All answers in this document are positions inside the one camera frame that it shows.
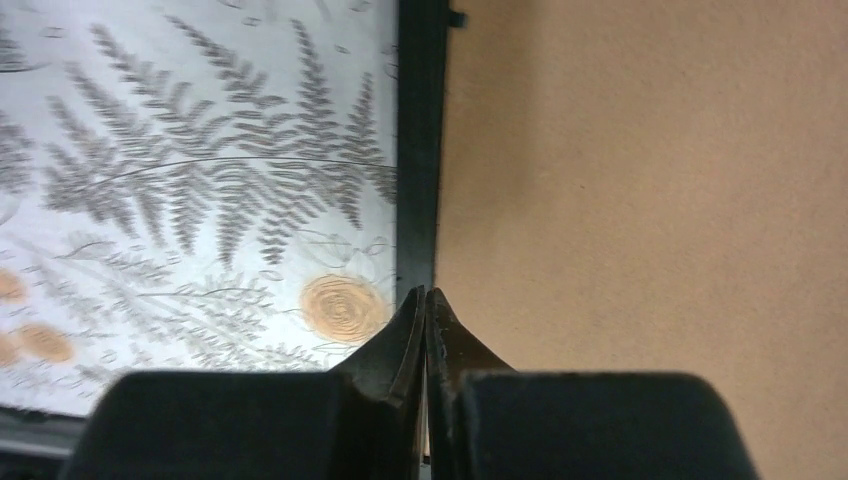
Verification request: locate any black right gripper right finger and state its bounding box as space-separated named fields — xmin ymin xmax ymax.
xmin=425 ymin=289 xmax=758 ymax=479

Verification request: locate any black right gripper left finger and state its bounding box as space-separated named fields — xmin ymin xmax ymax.
xmin=61 ymin=287 xmax=426 ymax=479

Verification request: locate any brown backing board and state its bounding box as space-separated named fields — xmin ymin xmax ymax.
xmin=437 ymin=1 xmax=847 ymax=479

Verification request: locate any black picture frame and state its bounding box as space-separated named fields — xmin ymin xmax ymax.
xmin=395 ymin=0 xmax=467 ymax=301

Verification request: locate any floral table cloth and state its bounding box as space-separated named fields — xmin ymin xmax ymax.
xmin=1 ymin=1 xmax=397 ymax=416

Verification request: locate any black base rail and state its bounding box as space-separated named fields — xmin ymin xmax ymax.
xmin=1 ymin=406 xmax=86 ymax=480

